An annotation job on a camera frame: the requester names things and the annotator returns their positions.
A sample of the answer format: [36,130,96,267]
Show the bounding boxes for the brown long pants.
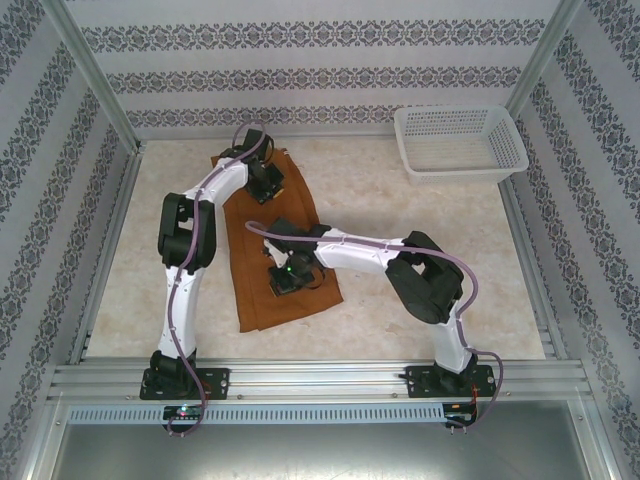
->
[208,147,345,334]

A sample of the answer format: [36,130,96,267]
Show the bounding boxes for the white plastic basket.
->
[393,105,530,187]

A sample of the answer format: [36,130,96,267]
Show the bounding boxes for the grey metal sheet panel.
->
[49,399,614,480]

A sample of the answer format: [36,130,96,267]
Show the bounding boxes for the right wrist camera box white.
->
[262,238,291,271]

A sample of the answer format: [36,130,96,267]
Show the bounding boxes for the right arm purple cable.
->
[244,221,504,431]

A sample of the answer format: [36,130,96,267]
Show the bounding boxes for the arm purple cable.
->
[167,119,274,439]
[244,221,504,431]

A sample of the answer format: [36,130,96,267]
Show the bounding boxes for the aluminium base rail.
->
[47,357,594,401]

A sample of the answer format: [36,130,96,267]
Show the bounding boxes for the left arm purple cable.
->
[167,119,274,439]

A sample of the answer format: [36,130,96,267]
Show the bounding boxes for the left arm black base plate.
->
[139,367,232,401]

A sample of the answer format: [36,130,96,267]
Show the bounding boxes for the slotted grey cable duct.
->
[67,403,446,425]

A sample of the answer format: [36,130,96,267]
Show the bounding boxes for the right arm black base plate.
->
[405,364,499,400]

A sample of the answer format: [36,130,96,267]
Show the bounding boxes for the aluminium side rail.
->
[67,143,147,366]
[499,177,571,361]

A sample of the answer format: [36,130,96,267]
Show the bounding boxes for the aluminium frame post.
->
[43,0,142,151]
[505,0,585,121]

